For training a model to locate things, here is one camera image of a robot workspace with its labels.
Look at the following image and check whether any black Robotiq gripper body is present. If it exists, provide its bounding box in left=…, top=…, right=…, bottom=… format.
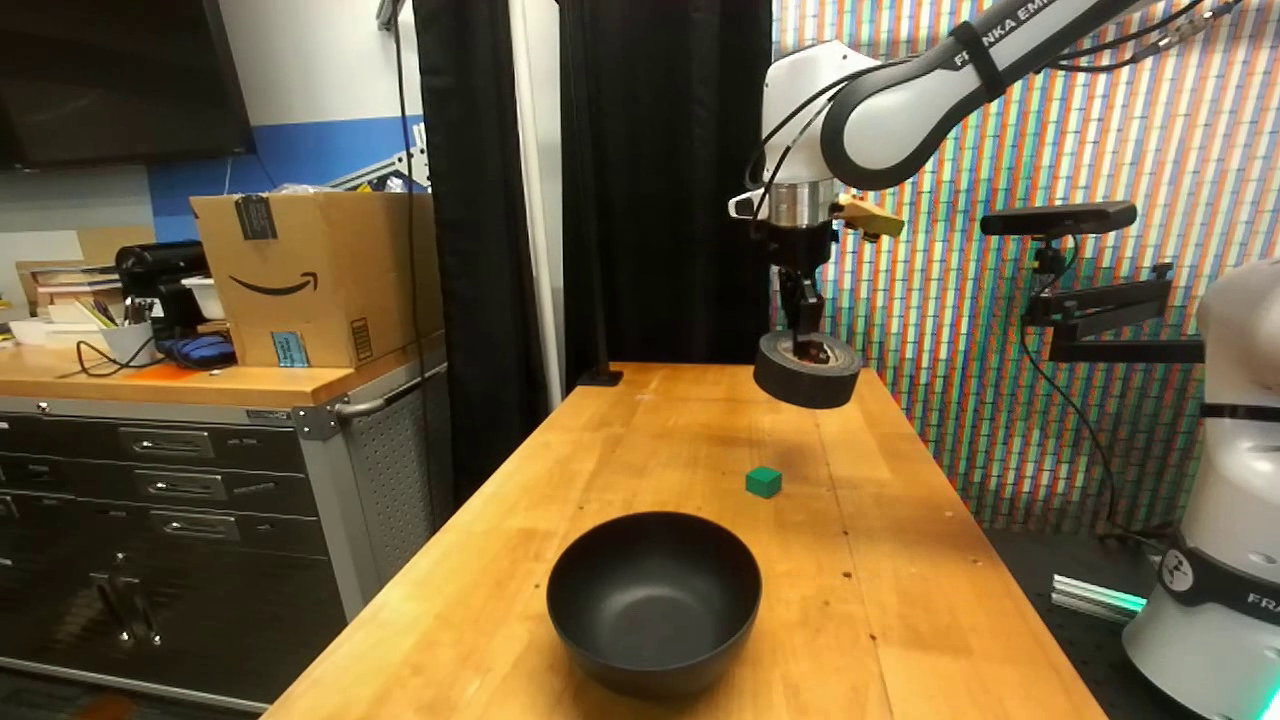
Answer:
left=767, top=218, right=844, bottom=309

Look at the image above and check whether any black tape roll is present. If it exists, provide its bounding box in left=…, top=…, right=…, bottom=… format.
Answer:
left=748, top=329, right=865, bottom=410

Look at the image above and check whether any black curtain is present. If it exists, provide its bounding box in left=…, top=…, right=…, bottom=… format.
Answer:
left=408, top=0, right=553, bottom=503
left=557, top=0, right=776, bottom=392

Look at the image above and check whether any black bowl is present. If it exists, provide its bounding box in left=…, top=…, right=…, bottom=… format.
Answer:
left=545, top=509, right=766, bottom=701

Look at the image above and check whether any white light bar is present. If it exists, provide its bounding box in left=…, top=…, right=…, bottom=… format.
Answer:
left=1047, top=569, right=1153, bottom=627

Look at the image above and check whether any cardboard shipping box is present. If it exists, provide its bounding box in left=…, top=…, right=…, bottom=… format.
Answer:
left=190, top=187, right=447, bottom=376

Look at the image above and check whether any blue flat object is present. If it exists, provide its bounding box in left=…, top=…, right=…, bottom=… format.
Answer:
left=159, top=331, right=244, bottom=371

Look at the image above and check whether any black desktop device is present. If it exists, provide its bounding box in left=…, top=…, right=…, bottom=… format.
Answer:
left=113, top=240, right=221, bottom=358

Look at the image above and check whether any grey drawer workbench, wooden top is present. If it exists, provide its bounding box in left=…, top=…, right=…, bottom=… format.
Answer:
left=0, top=347, right=457, bottom=713

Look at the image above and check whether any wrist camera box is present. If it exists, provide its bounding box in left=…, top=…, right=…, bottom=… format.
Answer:
left=828, top=193, right=910, bottom=246

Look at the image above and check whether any black stereo camera bar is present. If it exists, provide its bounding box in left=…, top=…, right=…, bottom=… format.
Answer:
left=979, top=201, right=1140, bottom=243

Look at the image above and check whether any dark camera cable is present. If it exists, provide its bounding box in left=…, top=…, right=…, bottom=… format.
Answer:
left=1015, top=315, right=1153, bottom=549

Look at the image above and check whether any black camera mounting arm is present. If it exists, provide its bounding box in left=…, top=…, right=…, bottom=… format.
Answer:
left=1021, top=237, right=1199, bottom=366

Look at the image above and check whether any black cable on workbench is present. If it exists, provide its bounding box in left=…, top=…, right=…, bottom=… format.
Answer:
left=68, top=331, right=165, bottom=383

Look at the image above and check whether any black wall monitor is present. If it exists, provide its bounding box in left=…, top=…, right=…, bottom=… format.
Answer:
left=0, top=0, right=259, bottom=171

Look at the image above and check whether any wooden frame clutter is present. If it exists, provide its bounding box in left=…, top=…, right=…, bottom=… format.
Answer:
left=11, top=254, right=133, bottom=329

